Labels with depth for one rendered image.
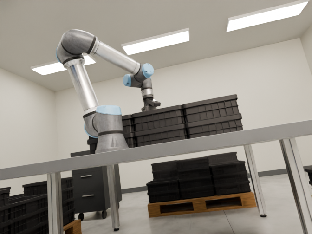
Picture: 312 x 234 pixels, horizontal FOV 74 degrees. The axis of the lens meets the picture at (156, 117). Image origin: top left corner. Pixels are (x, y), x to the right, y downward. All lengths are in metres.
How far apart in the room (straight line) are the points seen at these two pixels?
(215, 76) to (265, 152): 1.95
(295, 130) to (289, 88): 4.53
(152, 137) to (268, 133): 0.66
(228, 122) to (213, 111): 0.10
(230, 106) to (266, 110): 3.82
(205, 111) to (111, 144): 0.54
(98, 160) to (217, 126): 0.67
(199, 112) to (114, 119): 0.47
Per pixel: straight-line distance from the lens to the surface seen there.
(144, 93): 1.31
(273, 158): 4.90
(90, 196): 3.00
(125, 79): 1.28
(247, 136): 0.67
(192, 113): 1.15
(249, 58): 5.25
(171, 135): 1.15
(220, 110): 1.16
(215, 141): 0.66
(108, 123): 0.94
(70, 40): 1.10
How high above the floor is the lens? 0.65
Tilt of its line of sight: 11 degrees up
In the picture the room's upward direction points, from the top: 8 degrees counter-clockwise
